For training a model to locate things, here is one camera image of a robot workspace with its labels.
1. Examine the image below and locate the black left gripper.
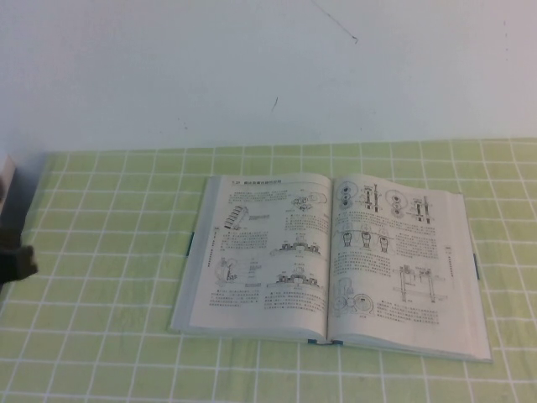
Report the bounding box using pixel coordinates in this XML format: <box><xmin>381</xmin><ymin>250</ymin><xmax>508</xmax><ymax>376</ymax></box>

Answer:
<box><xmin>0</xmin><ymin>241</ymin><xmax>39</xmax><ymax>291</ymax></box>

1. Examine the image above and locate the book with diagrams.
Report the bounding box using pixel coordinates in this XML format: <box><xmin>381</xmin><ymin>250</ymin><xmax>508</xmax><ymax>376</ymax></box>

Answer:
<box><xmin>169</xmin><ymin>170</ymin><xmax>493</xmax><ymax>363</ymax></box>

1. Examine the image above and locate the green checked tablecloth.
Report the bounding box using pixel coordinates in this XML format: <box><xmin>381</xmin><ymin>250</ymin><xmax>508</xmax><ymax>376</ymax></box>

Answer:
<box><xmin>0</xmin><ymin>138</ymin><xmax>537</xmax><ymax>403</ymax></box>

